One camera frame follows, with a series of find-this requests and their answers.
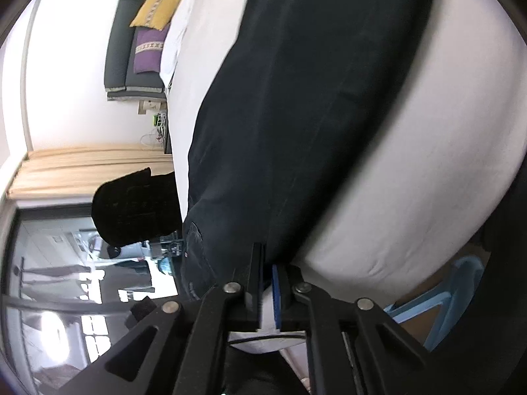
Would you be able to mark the blue plastic stool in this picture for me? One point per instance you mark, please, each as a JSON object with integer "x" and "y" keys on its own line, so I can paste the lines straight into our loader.
{"x": 461, "y": 284}

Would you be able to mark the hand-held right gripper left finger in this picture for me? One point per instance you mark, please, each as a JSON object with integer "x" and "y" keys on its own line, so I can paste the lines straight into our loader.
{"x": 256, "y": 288}

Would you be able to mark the black pants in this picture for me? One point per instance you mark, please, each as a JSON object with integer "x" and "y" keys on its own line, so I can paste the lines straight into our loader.
{"x": 308, "y": 111}

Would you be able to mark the black chair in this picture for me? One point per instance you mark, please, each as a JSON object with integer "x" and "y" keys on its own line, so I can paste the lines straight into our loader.
{"x": 131, "y": 210}

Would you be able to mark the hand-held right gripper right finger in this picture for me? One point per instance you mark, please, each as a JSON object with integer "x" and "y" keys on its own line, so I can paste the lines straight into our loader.
{"x": 278, "y": 296}

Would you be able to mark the yellow pillow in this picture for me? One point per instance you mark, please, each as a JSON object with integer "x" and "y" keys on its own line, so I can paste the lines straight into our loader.
{"x": 156, "y": 8}

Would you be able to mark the beige curtain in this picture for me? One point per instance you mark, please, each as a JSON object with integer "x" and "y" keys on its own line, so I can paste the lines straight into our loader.
{"x": 82, "y": 168}

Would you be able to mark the purple pillow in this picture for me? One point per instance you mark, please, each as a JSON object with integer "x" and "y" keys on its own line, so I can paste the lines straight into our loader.
{"x": 148, "y": 55}

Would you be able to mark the white pillow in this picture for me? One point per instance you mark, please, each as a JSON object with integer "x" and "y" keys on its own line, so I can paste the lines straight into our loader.
{"x": 173, "y": 53}

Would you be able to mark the dark grey headboard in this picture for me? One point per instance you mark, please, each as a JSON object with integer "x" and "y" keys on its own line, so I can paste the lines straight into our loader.
{"x": 117, "y": 57}

